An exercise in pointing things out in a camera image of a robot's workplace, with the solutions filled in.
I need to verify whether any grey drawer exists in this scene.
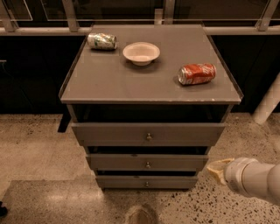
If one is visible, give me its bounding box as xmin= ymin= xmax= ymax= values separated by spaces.
xmin=86 ymin=154 xmax=208 ymax=172
xmin=95 ymin=175 xmax=198 ymax=189
xmin=72 ymin=122 xmax=225 ymax=146

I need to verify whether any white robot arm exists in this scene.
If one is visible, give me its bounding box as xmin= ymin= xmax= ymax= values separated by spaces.
xmin=207 ymin=157 xmax=280 ymax=206

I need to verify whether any grey drawer cabinet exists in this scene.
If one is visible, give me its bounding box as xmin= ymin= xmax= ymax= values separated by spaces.
xmin=59 ymin=24 xmax=242 ymax=177

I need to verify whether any grey bottom drawer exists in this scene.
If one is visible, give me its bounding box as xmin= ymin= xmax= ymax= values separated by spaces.
xmin=95 ymin=175 xmax=198 ymax=189

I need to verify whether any grey top drawer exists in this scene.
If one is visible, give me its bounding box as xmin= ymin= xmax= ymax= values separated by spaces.
xmin=72 ymin=122 xmax=225 ymax=146

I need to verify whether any red orange soda can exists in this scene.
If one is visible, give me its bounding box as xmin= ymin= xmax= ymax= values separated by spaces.
xmin=178 ymin=63 xmax=216 ymax=85

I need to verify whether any white paper bowl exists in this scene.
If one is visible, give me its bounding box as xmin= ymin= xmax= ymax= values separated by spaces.
xmin=122 ymin=42 xmax=160 ymax=66

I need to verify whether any green white soda can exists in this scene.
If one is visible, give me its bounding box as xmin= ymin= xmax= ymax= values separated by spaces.
xmin=87 ymin=33 xmax=116 ymax=51

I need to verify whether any black object at floor edge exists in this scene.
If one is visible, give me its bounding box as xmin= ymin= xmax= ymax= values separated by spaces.
xmin=0 ymin=201 xmax=8 ymax=216

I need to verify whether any white diagonal post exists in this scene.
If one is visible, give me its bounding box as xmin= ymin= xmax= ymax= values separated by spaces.
xmin=253 ymin=73 xmax=280 ymax=124

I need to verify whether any metal railing frame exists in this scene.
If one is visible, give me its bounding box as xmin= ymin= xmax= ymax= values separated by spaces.
xmin=0 ymin=0 xmax=280 ymax=35

